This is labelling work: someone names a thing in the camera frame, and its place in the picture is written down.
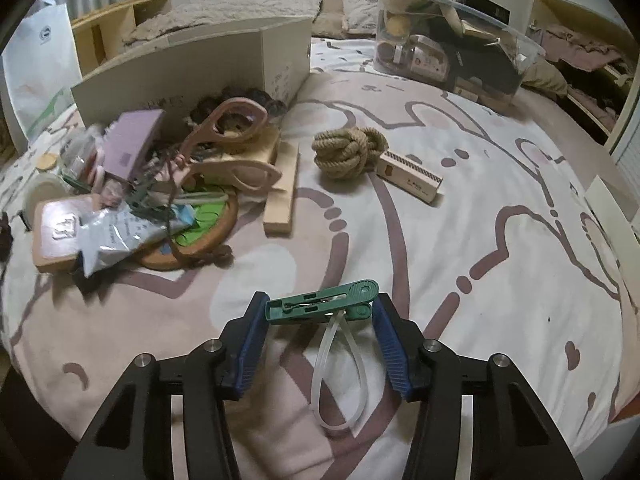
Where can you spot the black box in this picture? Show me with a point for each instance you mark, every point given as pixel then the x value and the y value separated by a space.
pixel 487 10

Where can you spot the pink plastic looped tool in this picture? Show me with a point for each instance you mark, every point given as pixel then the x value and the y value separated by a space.
pixel 250 172

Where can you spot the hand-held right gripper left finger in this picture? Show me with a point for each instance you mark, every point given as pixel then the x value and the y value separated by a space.
pixel 252 340

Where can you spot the white cardboard box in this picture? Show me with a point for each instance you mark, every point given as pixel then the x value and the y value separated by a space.
pixel 200 70

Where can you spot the pile of pink clothes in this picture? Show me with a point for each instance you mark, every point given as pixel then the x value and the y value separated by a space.
pixel 575 45

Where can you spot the small long wooden box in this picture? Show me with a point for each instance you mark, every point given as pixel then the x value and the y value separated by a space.
pixel 410 177

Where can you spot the wooden bedside shelf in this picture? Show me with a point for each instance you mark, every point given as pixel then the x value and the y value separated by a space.
pixel 110 30

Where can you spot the white tote bag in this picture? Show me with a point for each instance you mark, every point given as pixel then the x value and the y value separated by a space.
pixel 35 70

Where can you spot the purple box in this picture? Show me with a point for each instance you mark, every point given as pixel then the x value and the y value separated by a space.
pixel 132 145

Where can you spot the beige fluffy pillow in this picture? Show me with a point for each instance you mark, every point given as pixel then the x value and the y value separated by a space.
pixel 225 10
pixel 360 10

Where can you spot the closet shelf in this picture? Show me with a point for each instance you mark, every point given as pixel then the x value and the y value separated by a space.
pixel 600 25

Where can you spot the light wooden block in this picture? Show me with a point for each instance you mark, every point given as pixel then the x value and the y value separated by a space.
pixel 282 195

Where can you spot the printed round wooden coaster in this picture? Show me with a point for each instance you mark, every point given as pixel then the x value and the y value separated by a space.
pixel 210 232

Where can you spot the purple crochet scrunchie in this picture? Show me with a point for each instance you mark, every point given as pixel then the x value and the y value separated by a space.
pixel 260 100

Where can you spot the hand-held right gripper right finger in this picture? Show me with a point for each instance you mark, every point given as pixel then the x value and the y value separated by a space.
pixel 392 355

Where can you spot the white board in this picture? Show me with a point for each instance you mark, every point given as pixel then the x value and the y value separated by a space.
pixel 615 220

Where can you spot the blue face mask packet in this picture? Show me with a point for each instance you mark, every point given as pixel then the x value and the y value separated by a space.
pixel 120 232

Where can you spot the small round wooden disc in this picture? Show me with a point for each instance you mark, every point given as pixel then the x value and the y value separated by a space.
pixel 47 161

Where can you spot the beige cushion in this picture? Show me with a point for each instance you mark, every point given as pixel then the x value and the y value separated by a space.
pixel 545 77

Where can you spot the green clothespin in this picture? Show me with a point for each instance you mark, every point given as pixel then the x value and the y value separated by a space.
pixel 345 300

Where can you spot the clear plastic storage bin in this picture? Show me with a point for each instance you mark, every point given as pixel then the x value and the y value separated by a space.
pixel 450 60

